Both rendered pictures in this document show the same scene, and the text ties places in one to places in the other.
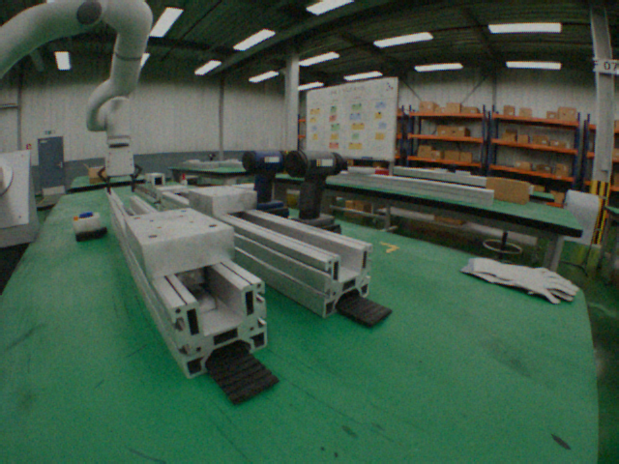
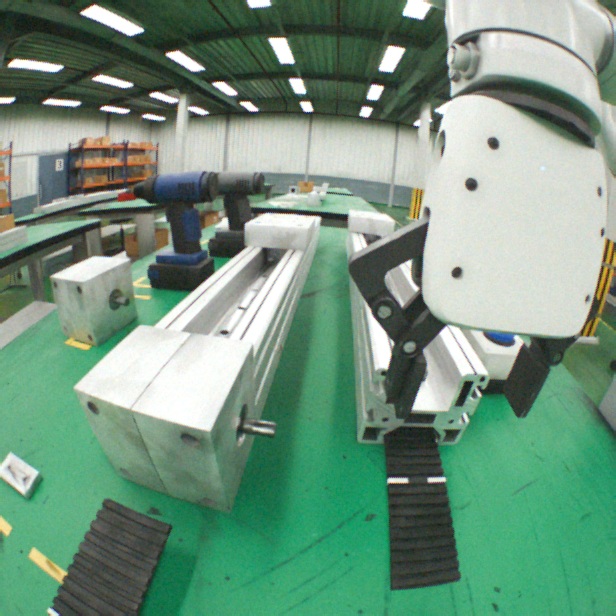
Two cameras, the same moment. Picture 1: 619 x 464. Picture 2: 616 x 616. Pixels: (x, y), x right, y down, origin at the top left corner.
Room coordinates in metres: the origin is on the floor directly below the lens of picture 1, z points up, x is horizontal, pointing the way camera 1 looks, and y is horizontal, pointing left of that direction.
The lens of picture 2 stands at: (1.01, 0.69, 0.99)
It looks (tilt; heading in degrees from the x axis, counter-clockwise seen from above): 24 degrees down; 227
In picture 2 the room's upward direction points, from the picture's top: 5 degrees clockwise
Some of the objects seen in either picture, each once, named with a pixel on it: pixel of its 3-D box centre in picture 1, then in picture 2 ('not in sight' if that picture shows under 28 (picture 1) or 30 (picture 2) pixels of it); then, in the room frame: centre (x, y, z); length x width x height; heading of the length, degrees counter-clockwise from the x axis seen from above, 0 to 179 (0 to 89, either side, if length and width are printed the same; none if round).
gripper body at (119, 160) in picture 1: (119, 159); (520, 209); (0.85, 0.66, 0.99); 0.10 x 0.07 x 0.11; 133
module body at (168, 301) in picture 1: (144, 237); (376, 270); (0.52, 0.35, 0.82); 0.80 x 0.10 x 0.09; 43
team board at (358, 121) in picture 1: (345, 157); not in sight; (3.79, -0.46, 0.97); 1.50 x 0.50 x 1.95; 44
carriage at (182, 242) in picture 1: (173, 246); (368, 226); (0.34, 0.18, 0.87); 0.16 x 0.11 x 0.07; 43
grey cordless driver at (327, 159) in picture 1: (322, 197); (223, 213); (0.66, -0.03, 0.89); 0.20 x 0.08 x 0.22; 135
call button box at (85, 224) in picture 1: (90, 225); (486, 356); (0.64, 0.63, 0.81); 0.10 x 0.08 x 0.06; 133
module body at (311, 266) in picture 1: (221, 223); (281, 259); (0.65, 0.21, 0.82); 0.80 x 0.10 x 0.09; 43
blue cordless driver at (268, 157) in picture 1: (274, 187); (167, 229); (0.85, 0.11, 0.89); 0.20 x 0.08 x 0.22; 135
